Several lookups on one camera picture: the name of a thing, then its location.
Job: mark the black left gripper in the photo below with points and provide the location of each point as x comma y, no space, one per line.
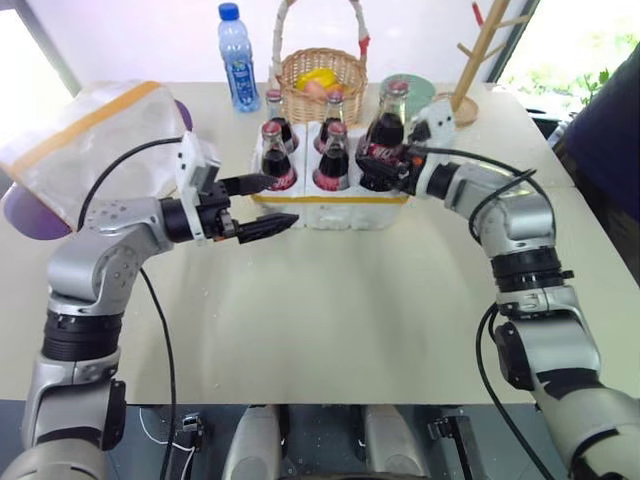
215,212

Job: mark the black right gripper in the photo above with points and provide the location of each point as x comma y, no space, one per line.
411,170

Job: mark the glass cola bottle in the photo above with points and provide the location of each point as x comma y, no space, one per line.
387,127
276,107
334,162
334,107
277,162

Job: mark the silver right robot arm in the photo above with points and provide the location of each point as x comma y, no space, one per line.
530,225

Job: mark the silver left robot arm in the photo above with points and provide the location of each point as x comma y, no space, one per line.
85,280

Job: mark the white foam crate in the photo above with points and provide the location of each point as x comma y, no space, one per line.
330,212

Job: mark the green round tin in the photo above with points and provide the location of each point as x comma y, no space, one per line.
420,92

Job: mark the orange toy fruit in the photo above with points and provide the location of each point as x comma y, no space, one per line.
327,89

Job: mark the yellow toy fruit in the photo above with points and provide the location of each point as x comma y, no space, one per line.
314,79

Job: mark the wooden peg rack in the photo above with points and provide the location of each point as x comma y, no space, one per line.
472,70

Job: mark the blue plastic water bottle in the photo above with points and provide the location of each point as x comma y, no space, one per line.
239,65

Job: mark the person in dark clothes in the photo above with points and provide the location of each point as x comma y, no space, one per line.
605,150

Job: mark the green plant outside window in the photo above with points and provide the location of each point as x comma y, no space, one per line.
595,87

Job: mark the black clamp under table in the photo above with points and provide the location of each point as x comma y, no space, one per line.
452,440
191,430

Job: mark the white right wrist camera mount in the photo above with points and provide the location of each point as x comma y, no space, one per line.
440,125

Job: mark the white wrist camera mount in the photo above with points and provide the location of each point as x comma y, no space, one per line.
192,160
440,125

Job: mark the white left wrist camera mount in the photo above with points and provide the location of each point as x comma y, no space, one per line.
192,160

